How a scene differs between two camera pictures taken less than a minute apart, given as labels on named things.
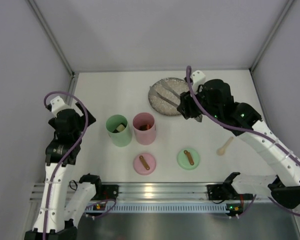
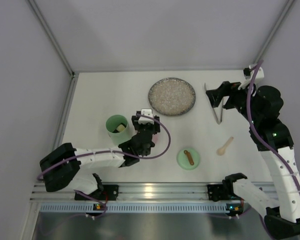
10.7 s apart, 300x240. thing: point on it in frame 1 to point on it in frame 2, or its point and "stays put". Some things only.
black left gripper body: [81, 121] to [154, 128]
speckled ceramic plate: [164, 95] stays put
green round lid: [188, 159] stays put
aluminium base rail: [147, 191] stays put
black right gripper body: [212, 110] to [237, 98]
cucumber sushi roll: [120, 127] stays put
